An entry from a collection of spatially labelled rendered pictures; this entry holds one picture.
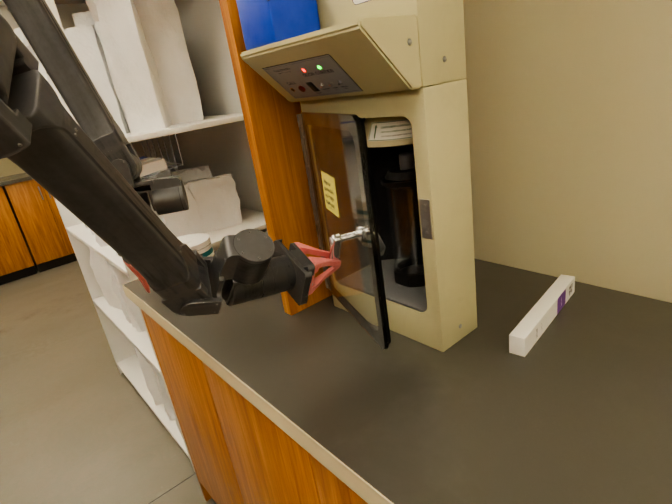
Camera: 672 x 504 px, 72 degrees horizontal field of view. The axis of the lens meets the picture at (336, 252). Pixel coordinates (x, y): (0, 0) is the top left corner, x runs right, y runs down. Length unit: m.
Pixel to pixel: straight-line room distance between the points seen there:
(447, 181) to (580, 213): 0.43
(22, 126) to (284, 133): 0.66
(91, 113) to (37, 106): 0.51
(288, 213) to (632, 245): 0.73
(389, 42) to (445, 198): 0.27
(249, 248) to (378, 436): 0.34
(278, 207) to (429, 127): 0.41
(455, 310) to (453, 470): 0.31
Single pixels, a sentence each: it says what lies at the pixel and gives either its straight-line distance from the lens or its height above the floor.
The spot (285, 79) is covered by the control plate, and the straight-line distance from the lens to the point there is 0.89.
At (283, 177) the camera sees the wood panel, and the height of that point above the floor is 1.26.
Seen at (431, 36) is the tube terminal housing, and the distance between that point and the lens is 0.77.
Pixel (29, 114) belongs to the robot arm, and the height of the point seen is 1.45.
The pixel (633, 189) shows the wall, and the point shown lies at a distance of 1.09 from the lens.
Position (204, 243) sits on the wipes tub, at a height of 1.08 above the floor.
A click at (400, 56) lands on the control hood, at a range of 0.71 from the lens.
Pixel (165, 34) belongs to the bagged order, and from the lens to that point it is 2.02.
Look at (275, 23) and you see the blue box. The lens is 0.84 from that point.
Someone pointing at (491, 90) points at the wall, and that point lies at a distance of 1.19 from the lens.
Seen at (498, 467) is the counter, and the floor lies 0.94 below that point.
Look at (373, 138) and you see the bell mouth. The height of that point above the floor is 1.33.
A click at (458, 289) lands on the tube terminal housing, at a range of 0.88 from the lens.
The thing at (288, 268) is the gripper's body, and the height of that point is 1.18.
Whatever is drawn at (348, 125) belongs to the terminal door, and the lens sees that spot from 0.71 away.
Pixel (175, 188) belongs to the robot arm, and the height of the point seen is 1.29.
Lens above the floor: 1.45
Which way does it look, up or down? 21 degrees down
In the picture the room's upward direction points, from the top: 9 degrees counter-clockwise
